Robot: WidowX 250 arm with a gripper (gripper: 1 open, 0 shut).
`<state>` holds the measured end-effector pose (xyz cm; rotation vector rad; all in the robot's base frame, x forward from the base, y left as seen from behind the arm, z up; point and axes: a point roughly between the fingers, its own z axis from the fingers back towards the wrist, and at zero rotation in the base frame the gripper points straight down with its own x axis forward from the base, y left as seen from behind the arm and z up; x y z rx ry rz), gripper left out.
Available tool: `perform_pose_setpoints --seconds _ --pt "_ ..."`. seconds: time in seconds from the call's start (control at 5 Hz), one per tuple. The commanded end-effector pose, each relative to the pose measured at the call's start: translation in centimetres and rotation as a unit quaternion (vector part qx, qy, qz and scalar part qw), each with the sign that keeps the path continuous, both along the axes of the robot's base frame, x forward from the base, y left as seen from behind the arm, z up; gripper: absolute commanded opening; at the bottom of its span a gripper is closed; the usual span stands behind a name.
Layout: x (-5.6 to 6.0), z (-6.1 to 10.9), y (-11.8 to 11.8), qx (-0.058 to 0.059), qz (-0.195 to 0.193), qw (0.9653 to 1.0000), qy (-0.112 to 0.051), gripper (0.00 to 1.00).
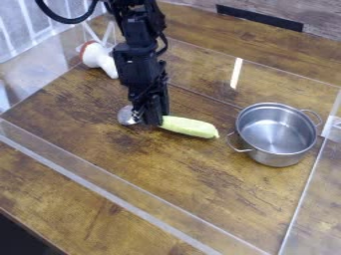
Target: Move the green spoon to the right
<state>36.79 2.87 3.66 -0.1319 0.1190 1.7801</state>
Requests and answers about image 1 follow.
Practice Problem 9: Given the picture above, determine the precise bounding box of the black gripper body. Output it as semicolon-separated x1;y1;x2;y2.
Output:
113;43;169;109

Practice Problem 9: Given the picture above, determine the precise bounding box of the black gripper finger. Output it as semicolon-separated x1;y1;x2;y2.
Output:
159;83;170;116
142;95;163;126

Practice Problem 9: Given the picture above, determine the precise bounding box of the green handled metal spoon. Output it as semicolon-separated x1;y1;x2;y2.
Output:
118;105;219;138

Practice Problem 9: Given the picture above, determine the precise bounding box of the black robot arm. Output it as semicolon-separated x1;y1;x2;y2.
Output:
106;0;170;126

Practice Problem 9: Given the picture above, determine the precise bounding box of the white mushroom toy red cap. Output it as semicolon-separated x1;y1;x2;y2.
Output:
80;41;119;79

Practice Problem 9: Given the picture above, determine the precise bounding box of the clear acrylic stand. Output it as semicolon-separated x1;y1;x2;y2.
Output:
75;20;118;53

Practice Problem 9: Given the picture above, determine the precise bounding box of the stainless steel pot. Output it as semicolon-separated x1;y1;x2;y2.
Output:
226;103;322;167

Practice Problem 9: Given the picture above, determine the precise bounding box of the black bar on table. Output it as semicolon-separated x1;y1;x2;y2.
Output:
215;4;304;32

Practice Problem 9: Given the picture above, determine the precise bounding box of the black cable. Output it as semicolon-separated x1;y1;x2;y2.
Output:
34;0;171;58

